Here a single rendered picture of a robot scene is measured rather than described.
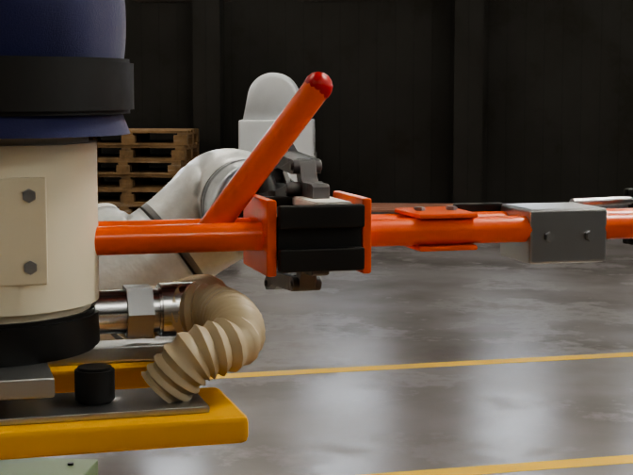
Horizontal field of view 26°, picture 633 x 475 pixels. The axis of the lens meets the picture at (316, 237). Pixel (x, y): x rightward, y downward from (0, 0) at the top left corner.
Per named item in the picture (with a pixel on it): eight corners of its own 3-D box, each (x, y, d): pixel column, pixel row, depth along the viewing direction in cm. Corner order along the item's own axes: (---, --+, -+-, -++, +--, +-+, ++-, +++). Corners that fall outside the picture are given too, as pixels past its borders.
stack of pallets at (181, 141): (202, 211, 1498) (202, 128, 1488) (186, 220, 1411) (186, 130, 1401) (87, 210, 1510) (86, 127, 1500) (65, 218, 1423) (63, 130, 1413)
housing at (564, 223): (530, 265, 111) (531, 209, 111) (496, 255, 118) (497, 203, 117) (608, 262, 113) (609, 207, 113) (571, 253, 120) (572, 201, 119)
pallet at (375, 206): (472, 214, 1470) (472, 203, 1469) (474, 221, 1382) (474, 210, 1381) (351, 213, 1483) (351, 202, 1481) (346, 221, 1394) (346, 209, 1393)
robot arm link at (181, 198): (317, 216, 137) (214, 296, 135) (277, 203, 152) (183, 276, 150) (255, 128, 134) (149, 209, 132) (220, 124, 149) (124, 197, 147)
